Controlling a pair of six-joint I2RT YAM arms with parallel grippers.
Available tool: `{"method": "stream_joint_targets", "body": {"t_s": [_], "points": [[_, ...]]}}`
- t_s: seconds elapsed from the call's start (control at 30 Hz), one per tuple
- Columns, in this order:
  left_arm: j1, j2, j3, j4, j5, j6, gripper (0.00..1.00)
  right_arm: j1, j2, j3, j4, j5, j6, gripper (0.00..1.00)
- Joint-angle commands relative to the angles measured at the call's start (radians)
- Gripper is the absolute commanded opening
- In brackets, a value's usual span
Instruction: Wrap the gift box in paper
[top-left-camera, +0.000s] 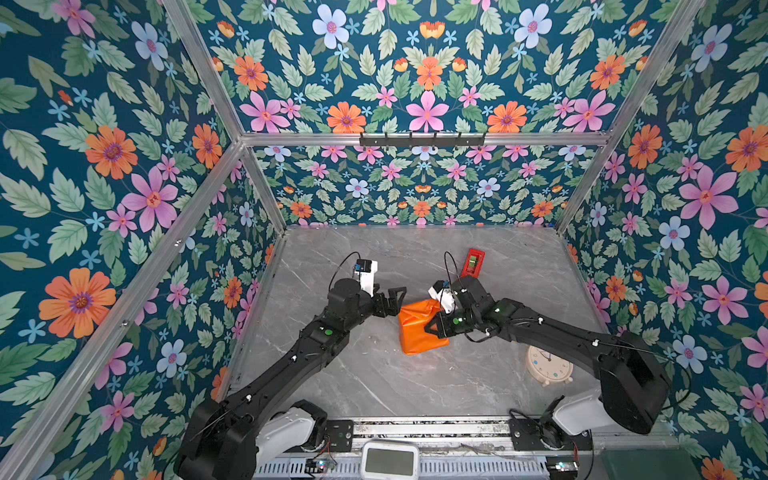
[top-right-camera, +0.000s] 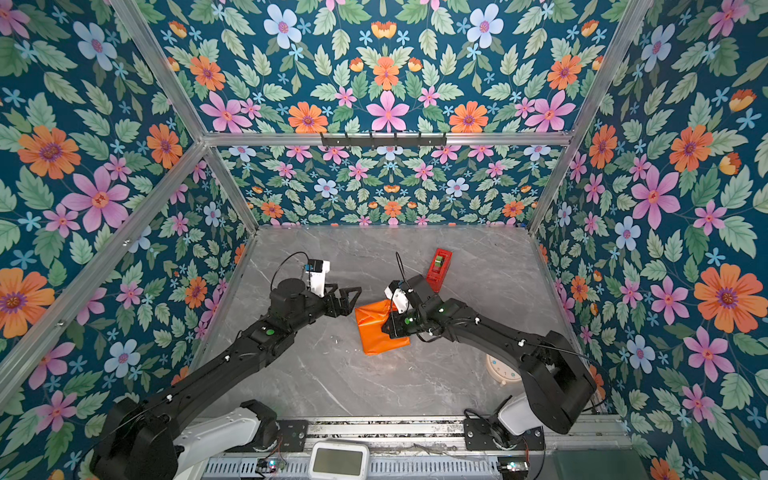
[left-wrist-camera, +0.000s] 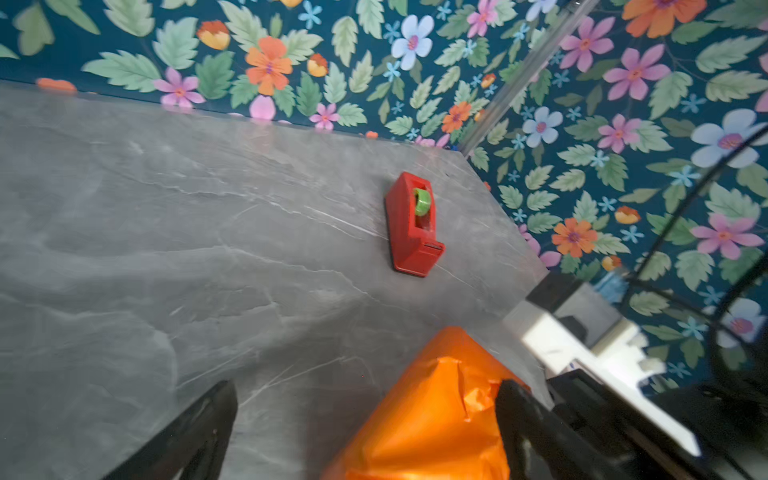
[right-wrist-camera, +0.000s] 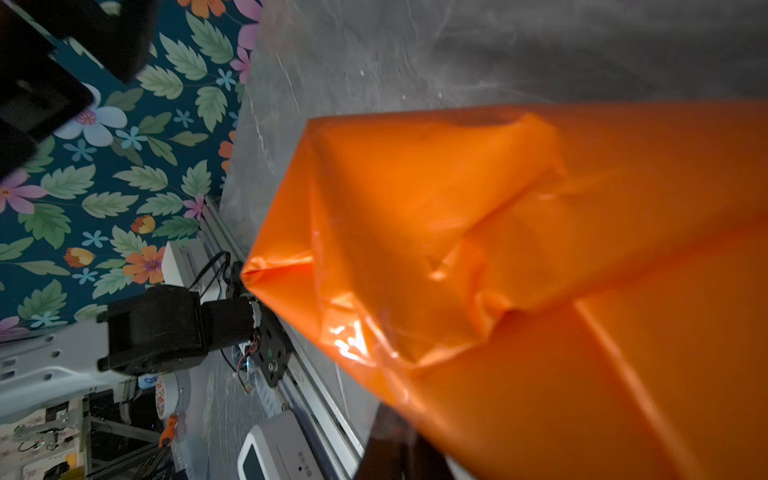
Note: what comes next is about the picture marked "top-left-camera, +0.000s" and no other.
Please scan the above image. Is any green mat bottom right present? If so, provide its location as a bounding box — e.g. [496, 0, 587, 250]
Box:
[601, 449, 700, 480]

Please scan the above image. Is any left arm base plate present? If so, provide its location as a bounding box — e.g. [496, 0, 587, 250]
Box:
[286, 419, 355, 454]

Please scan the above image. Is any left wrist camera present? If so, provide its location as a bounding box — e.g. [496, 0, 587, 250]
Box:
[353, 259, 378, 296]

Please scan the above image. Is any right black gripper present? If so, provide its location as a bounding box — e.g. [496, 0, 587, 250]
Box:
[420, 308, 480, 339]

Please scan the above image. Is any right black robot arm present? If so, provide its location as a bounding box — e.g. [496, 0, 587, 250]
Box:
[425, 276, 672, 436]

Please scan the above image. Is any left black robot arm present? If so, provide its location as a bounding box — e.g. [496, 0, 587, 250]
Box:
[173, 278, 407, 479]

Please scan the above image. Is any red tape dispenser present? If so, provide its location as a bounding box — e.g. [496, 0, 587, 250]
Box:
[461, 248, 486, 279]

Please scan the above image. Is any black hook rail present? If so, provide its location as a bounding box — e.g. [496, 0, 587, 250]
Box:
[358, 132, 486, 148]

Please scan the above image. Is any white round clock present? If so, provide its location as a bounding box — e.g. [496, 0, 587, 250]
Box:
[526, 346, 574, 387]

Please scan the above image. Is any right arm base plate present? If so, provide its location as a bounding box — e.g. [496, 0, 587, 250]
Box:
[508, 417, 594, 452]

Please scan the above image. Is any white display device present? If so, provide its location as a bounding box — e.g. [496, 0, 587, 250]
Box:
[360, 440, 420, 480]

